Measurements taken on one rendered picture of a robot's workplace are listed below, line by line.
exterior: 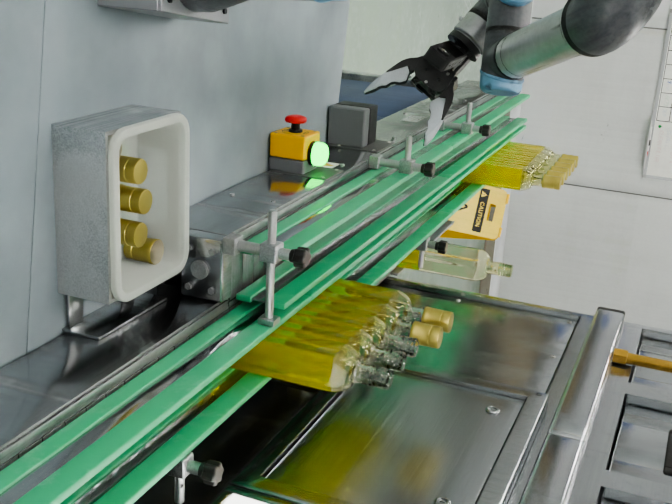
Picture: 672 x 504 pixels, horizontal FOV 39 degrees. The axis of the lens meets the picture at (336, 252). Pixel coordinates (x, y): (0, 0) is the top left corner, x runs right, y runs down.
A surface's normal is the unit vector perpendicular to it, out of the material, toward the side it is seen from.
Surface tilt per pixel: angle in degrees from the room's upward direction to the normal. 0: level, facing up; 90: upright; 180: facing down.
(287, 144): 90
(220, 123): 0
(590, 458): 90
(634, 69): 90
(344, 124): 90
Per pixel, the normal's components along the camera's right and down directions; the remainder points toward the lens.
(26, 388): 0.06, -0.94
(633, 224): -0.38, 0.28
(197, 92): 0.92, 0.18
